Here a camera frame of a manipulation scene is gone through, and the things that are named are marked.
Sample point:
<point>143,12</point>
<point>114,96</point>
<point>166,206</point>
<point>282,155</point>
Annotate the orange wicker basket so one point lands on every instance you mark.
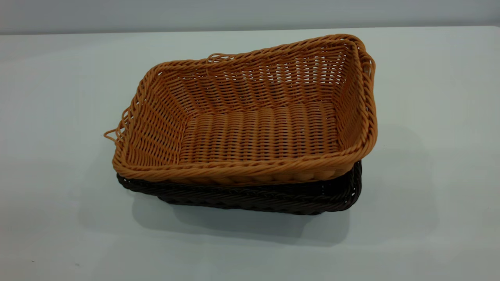
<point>258,132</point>

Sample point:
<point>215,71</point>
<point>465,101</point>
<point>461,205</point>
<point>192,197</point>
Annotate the dark brown wicker basket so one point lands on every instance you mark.
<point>254,200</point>

